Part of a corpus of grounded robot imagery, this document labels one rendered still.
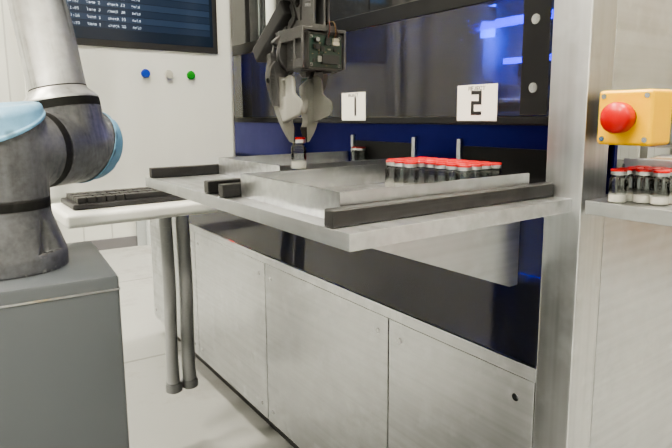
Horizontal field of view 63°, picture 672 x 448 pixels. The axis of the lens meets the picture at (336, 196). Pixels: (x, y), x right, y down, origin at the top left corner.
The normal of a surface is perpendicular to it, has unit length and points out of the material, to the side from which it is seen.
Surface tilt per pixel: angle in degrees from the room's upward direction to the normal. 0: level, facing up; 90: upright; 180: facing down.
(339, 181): 90
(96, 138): 79
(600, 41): 90
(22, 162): 90
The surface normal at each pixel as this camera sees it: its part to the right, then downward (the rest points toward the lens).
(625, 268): 0.58, 0.11
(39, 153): 0.97, 0.03
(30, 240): 0.77, -0.22
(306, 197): -0.82, 0.09
